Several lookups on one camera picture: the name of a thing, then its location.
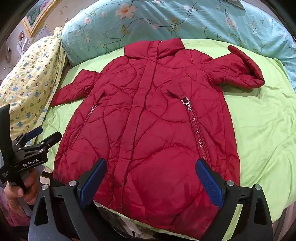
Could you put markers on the person's left hand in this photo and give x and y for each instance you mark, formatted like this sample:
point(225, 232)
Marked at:
point(30, 183)

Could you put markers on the person's left forearm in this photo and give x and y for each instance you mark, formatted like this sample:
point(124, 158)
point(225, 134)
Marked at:
point(11, 214)

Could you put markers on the yellow printed blanket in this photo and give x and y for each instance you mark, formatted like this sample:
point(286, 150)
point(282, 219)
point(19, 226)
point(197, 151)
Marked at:
point(30, 76)

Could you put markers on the light green bed sheet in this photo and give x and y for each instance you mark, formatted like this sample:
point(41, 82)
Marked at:
point(254, 129)

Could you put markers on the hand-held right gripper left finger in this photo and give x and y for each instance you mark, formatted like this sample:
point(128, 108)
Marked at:
point(93, 179)

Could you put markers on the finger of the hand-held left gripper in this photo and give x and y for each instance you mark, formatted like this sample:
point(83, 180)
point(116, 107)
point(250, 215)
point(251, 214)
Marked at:
point(51, 138)
point(34, 133)

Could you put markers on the teal floral quilt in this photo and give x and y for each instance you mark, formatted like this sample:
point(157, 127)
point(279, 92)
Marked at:
point(138, 23)

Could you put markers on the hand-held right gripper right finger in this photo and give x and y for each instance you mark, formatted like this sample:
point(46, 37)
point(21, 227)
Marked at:
point(208, 183)

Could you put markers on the gold framed picture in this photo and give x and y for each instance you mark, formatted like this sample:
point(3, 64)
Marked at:
point(37, 14)

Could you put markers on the red quilted jacket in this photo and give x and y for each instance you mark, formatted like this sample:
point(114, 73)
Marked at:
point(150, 115)

